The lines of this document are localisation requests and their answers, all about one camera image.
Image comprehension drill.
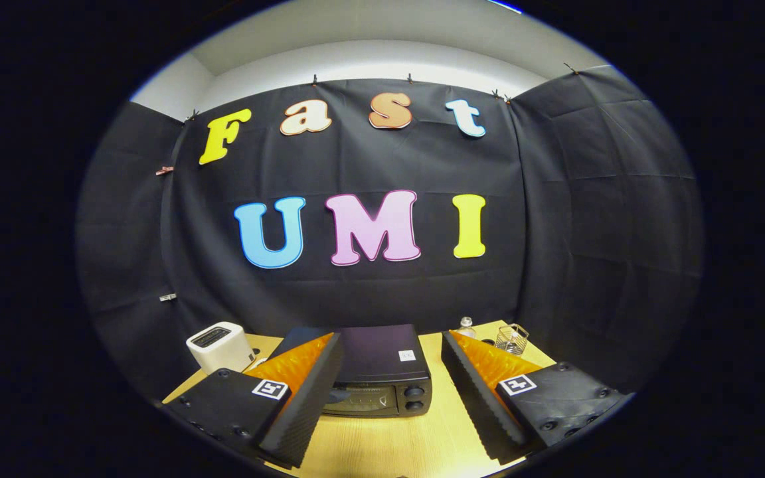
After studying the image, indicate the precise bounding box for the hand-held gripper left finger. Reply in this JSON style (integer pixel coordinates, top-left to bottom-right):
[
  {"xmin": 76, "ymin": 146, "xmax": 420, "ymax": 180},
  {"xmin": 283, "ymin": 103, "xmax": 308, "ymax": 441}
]
[{"xmin": 167, "ymin": 332, "xmax": 345, "ymax": 469}]

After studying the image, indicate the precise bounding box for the small wire basket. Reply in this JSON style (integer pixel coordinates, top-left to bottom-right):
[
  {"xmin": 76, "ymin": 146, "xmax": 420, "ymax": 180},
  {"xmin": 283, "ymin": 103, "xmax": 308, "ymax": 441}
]
[{"xmin": 495, "ymin": 323, "xmax": 529, "ymax": 356}]

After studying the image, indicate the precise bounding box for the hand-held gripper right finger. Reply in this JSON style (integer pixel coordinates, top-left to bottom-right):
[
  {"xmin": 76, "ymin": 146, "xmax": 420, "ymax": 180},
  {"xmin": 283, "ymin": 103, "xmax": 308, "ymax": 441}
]
[{"xmin": 441, "ymin": 331, "xmax": 624, "ymax": 465}]

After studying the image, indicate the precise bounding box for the white bread toaster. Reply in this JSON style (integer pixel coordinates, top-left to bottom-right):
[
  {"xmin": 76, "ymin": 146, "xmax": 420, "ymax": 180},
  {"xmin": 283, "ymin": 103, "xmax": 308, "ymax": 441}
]
[{"xmin": 186, "ymin": 322, "xmax": 255, "ymax": 374}]

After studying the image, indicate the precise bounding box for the black toaster oven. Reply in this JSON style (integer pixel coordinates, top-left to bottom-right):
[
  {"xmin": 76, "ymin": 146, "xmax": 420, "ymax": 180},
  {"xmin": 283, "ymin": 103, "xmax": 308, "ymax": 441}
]
[{"xmin": 268, "ymin": 324, "xmax": 433, "ymax": 418}]

